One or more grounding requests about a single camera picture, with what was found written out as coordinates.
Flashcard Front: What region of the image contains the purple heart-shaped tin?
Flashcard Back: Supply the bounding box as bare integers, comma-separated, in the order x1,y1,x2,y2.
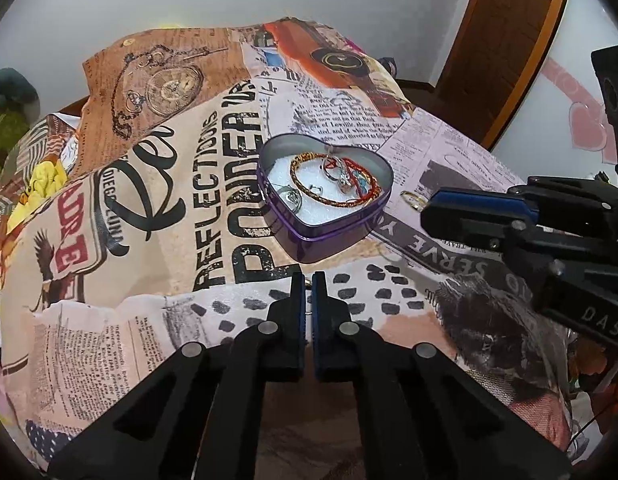
256,133,394,264

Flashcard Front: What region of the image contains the pink heart wall sticker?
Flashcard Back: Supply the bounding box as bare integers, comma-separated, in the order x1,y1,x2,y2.
542,56,618,154

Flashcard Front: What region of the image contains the silver charm ring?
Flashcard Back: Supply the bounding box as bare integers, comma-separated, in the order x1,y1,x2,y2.
322,157,353,192

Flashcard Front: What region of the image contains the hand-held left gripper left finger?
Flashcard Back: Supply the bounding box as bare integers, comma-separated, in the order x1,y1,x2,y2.
49,272,307,480

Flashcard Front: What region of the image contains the dark wooden door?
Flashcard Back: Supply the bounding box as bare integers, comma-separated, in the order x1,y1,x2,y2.
434,0,562,141

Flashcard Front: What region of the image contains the red string bracelet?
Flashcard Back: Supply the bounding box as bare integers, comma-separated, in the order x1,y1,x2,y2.
325,156,383,197

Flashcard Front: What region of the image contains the yellow cloth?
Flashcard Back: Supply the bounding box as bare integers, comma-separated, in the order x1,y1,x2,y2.
8,157,70,232

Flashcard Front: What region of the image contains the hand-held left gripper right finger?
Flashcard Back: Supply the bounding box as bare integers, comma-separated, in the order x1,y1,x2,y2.
311,271,572,480

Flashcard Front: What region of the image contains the gold braided bangle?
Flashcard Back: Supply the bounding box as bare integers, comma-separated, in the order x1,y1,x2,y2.
289,152,383,207

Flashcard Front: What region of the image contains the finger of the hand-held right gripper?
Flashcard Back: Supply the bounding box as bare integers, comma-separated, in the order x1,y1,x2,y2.
420,203,586,291
431,176,618,233

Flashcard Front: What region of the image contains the newspaper print blanket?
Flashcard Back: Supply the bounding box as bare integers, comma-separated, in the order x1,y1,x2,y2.
0,17,580,480

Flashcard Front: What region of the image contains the dark teal cloth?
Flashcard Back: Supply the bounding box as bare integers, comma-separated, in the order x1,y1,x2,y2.
0,67,40,122

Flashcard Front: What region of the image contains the striped brown cloth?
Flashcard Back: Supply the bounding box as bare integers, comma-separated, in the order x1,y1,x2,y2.
0,112,82,202

